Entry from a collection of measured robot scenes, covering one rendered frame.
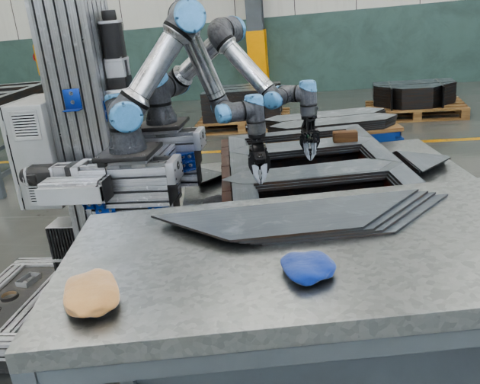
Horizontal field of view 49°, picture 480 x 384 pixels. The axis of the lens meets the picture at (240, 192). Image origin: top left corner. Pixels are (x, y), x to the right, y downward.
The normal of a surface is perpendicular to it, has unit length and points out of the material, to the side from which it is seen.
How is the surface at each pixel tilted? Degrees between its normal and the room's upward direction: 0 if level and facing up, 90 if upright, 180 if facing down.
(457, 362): 90
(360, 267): 0
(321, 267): 11
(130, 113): 96
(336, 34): 90
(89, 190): 90
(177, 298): 0
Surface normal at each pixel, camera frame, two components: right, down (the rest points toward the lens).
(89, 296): -0.11, -0.88
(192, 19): 0.36, 0.18
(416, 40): -0.14, 0.35
